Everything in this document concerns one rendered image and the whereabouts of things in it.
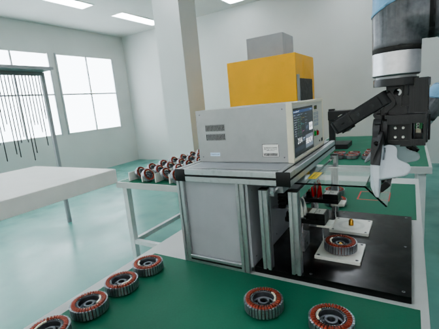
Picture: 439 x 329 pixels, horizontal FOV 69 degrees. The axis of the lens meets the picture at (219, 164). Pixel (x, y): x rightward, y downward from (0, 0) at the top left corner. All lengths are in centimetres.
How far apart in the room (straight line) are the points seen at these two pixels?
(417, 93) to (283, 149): 58
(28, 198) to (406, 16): 73
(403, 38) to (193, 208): 87
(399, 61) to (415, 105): 8
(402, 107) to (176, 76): 469
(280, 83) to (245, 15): 276
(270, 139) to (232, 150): 16
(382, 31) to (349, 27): 598
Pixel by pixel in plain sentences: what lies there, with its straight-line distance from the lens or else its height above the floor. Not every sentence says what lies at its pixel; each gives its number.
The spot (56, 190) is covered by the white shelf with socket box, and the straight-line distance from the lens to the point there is 73.
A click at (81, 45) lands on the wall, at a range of 853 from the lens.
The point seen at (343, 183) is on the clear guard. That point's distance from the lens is 104.
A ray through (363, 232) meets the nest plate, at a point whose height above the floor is 78.
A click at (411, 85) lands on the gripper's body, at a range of 63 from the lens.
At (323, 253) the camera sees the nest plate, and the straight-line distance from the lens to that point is 123.
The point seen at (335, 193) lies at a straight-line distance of 143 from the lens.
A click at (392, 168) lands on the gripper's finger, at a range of 61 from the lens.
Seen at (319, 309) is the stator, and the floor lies 79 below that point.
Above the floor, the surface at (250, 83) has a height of 159.
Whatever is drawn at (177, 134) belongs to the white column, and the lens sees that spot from 524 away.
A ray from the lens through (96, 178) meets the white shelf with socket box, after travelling 78.
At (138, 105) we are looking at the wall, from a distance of 903.
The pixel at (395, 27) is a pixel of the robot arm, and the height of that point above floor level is 143.
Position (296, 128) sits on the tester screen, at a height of 123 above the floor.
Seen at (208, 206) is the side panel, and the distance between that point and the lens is 116.
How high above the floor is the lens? 134
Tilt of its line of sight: 11 degrees down
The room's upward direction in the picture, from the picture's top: 5 degrees counter-clockwise
